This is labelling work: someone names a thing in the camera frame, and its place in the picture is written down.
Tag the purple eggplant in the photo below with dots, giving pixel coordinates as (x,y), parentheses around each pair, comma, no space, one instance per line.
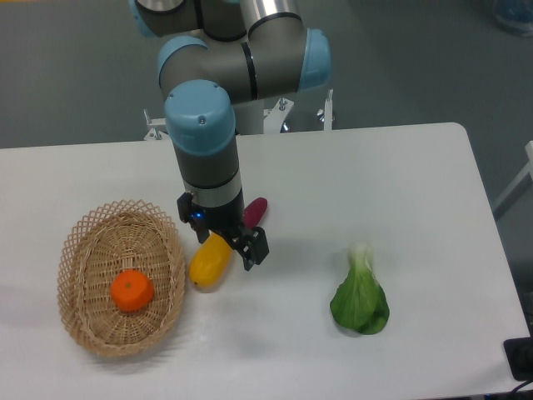
(254,212)

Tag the woven wicker basket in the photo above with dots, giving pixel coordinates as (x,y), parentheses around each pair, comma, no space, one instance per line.
(118,236)

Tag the yellow mango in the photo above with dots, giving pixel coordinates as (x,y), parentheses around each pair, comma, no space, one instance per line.
(210,262)

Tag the orange fruit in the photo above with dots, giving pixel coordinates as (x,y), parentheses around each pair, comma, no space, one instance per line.
(131,290)

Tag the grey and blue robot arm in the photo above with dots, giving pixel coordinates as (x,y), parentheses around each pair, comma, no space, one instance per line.
(219,54)

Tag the blue object top right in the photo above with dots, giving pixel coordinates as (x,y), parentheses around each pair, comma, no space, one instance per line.
(514,16)

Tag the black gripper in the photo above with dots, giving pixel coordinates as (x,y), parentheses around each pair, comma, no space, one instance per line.
(226,221)

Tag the green bok choy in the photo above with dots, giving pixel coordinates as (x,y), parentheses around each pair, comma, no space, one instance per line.
(359,303)

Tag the black device at table edge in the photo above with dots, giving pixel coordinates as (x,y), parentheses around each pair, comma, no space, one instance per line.
(519,357)

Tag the white frame at right edge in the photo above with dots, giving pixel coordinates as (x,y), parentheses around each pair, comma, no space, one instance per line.
(515,189)

